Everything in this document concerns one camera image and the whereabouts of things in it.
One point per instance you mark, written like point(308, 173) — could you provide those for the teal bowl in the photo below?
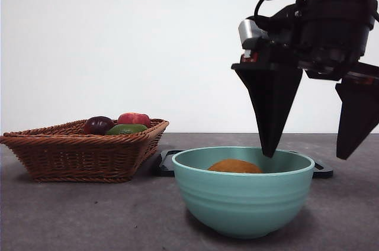
point(242, 200)

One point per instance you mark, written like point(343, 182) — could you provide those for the red apple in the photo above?
point(133, 118)

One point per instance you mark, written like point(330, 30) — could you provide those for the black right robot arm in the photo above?
point(331, 5)

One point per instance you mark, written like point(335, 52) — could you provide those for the brown wicker basket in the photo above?
point(77, 156)

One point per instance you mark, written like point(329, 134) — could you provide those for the yellow-brown kiwi fruit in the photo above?
point(234, 166)

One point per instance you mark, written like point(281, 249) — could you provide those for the green mango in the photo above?
point(127, 129)

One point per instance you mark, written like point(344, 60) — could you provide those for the dark green tray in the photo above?
point(164, 165)

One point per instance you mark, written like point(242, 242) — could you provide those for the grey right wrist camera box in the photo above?
point(248, 30)

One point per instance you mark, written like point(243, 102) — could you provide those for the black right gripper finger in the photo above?
point(271, 100)
point(358, 115)

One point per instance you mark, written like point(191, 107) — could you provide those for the dark purple fruit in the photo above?
point(99, 123)

